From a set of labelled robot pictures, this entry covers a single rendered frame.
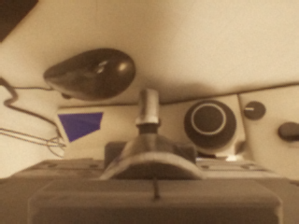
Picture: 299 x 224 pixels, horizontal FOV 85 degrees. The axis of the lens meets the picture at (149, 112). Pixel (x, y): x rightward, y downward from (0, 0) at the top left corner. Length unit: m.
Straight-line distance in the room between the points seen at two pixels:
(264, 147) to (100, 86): 0.21
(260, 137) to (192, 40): 0.15
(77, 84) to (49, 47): 0.04
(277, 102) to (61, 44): 0.26
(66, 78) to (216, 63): 0.16
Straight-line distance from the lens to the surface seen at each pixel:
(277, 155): 0.25
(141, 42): 0.17
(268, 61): 0.23
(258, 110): 0.25
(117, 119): 0.28
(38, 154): 0.75
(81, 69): 0.18
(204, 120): 0.21
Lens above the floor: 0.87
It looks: 21 degrees down
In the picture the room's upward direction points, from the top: 180 degrees counter-clockwise
